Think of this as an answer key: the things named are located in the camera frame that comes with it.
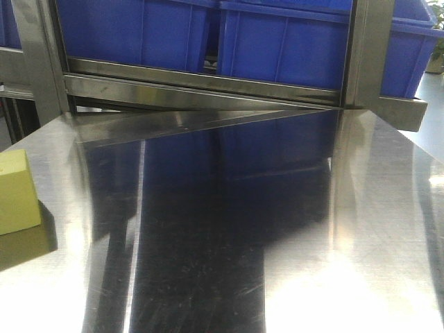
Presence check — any yellow foam block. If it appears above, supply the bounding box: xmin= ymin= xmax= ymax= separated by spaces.
xmin=1 ymin=149 xmax=42 ymax=234

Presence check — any stainless steel shelf rack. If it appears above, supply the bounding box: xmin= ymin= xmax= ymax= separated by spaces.
xmin=0 ymin=0 xmax=429 ymax=146

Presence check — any blue plastic bin left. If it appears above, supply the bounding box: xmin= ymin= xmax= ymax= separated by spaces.
xmin=57 ymin=1 xmax=218 ymax=73

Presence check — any blue plastic bin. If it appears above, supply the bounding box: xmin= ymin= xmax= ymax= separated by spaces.
xmin=57 ymin=1 xmax=218 ymax=73
xmin=217 ymin=1 xmax=443 ymax=99

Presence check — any blue plastic bin right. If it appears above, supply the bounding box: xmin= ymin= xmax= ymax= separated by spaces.
xmin=217 ymin=1 xmax=443 ymax=99

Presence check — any blue bin far left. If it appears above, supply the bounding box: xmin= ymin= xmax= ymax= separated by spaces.
xmin=0 ymin=0 xmax=22 ymax=49

